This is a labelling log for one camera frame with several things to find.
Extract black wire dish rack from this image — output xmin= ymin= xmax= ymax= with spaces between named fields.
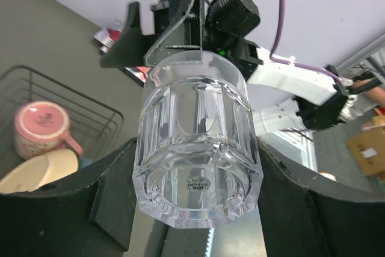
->
xmin=1 ymin=66 xmax=124 ymax=164

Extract person in grey shirt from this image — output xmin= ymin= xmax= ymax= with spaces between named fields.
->
xmin=348 ymin=69 xmax=384 ymax=118

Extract pink glass mug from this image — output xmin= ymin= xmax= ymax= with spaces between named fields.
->
xmin=14 ymin=101 xmax=83 ymax=160

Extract clear drinking glass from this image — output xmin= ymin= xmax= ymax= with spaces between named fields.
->
xmin=132 ymin=51 xmax=263 ymax=229

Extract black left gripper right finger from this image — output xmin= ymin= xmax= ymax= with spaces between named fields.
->
xmin=258 ymin=140 xmax=384 ymax=256

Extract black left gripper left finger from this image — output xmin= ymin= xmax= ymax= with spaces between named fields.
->
xmin=1 ymin=138 xmax=137 ymax=256

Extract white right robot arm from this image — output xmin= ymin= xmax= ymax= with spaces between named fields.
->
xmin=100 ymin=0 xmax=357 ymax=135

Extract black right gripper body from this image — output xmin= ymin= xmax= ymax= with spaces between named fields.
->
xmin=149 ymin=0 xmax=211 ymax=52

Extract illustrated red castle book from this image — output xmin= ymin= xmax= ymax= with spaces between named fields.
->
xmin=93 ymin=22 xmax=123 ymax=54

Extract brown cardboard boxes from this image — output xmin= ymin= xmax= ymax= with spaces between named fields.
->
xmin=346 ymin=115 xmax=384 ymax=180

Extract teal scalloped plate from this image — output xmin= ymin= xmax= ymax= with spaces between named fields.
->
xmin=78 ymin=157 xmax=92 ymax=170

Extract orange floral plate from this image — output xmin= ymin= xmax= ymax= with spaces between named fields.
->
xmin=1 ymin=149 xmax=79 ymax=194

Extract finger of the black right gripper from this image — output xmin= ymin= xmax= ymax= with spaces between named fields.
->
xmin=100 ymin=1 xmax=157 ymax=69
xmin=143 ymin=0 xmax=206 ymax=67

